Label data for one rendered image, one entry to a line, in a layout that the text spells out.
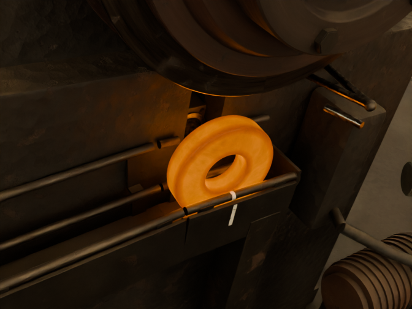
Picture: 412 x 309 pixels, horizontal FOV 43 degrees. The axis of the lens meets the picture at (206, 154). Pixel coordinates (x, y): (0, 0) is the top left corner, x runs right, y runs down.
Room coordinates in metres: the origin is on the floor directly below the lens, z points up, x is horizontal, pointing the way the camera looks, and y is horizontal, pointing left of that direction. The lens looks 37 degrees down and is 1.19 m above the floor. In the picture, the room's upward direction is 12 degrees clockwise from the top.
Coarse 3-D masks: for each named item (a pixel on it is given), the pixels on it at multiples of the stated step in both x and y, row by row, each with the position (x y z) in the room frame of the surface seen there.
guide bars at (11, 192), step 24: (264, 120) 0.68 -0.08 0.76; (168, 144) 0.57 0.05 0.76; (72, 168) 0.49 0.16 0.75; (96, 168) 0.50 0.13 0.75; (216, 168) 0.61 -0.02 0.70; (0, 192) 0.43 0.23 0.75; (24, 192) 0.44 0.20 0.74; (144, 192) 0.53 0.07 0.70; (72, 216) 0.47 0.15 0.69; (24, 240) 0.42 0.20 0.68
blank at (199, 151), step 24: (216, 120) 0.57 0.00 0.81; (240, 120) 0.59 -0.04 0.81; (192, 144) 0.54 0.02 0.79; (216, 144) 0.55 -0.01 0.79; (240, 144) 0.57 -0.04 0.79; (264, 144) 0.59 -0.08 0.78; (168, 168) 0.54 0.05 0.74; (192, 168) 0.53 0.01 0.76; (240, 168) 0.59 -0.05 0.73; (264, 168) 0.60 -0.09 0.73; (192, 192) 0.53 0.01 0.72; (216, 192) 0.56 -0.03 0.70
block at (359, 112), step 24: (312, 96) 0.74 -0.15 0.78; (336, 96) 0.72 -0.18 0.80; (312, 120) 0.72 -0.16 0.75; (336, 120) 0.69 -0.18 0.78; (312, 144) 0.71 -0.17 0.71; (336, 144) 0.68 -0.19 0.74; (360, 144) 0.69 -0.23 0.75; (312, 168) 0.70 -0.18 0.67; (336, 168) 0.67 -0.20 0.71; (360, 168) 0.71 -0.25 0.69; (312, 192) 0.69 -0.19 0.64; (336, 192) 0.68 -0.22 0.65; (312, 216) 0.67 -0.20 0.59
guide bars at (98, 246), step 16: (288, 176) 0.61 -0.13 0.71; (240, 192) 0.56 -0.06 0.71; (192, 208) 0.50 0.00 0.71; (208, 208) 0.52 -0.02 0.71; (144, 224) 0.46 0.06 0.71; (160, 224) 0.47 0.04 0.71; (112, 240) 0.43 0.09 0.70; (128, 240) 0.45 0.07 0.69; (64, 256) 0.40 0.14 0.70; (80, 256) 0.40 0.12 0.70; (32, 272) 0.37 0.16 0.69; (48, 272) 0.39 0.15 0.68; (0, 288) 0.34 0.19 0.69
